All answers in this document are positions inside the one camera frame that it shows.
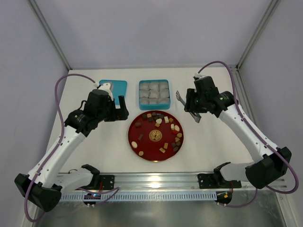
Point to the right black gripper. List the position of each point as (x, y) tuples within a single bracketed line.
[(190, 101)]

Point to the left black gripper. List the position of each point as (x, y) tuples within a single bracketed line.
[(116, 112)]

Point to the metal tongs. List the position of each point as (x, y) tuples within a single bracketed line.
[(196, 116)]

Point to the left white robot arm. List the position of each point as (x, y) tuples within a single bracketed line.
[(41, 185)]

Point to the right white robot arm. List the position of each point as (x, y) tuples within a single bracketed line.
[(269, 162)]

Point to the caramel cup chocolate left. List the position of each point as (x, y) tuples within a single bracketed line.
[(138, 124)]

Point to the white block chocolate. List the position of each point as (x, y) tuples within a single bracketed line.
[(166, 119)]

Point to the white round swirl chocolate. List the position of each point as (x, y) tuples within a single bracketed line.
[(134, 144)]

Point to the white heart chocolate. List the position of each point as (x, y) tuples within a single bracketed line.
[(159, 121)]

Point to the teal tin lid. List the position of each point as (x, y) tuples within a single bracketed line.
[(118, 88)]

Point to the teal tin box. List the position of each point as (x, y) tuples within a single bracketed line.
[(154, 94)]

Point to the red round tray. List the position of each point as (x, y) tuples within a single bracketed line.
[(158, 142)]

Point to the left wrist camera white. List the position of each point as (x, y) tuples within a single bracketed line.
[(106, 87)]

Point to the aluminium rail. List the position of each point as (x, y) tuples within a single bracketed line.
[(150, 181)]

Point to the left black mount plate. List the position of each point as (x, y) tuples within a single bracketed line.
[(106, 182)]

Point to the black mount plate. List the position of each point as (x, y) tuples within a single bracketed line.
[(106, 182), (206, 181)]

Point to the right black mount plate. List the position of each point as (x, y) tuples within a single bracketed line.
[(206, 181)]

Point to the slotted cable duct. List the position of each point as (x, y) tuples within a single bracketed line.
[(124, 196)]

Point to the left frame post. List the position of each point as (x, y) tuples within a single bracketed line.
[(49, 33)]

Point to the frame post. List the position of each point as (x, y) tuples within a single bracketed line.
[(258, 31), (49, 33)]

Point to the right frame post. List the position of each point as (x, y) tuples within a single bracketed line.
[(258, 31)]

